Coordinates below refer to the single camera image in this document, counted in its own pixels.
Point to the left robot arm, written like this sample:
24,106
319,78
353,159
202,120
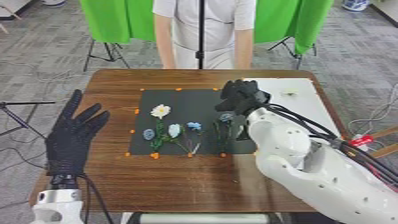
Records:
58,203

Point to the dark mat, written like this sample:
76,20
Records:
189,106

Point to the white sheet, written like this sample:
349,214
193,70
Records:
300,103

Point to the pale grey bar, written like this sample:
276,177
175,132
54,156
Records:
202,218

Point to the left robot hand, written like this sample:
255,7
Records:
70,140

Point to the person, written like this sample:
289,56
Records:
179,30

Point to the small white flower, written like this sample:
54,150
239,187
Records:
291,92

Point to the dark blue flower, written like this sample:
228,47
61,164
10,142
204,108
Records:
227,117

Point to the small grey-blue flower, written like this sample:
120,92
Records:
148,134

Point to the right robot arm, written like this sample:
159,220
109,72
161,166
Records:
308,166

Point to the black stand pole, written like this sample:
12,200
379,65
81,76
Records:
202,33

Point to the black tripod stand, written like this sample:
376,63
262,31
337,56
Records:
109,53
21,116
294,50

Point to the pale blue flower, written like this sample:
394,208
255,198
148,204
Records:
175,130

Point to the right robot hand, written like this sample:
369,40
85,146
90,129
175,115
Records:
244,96

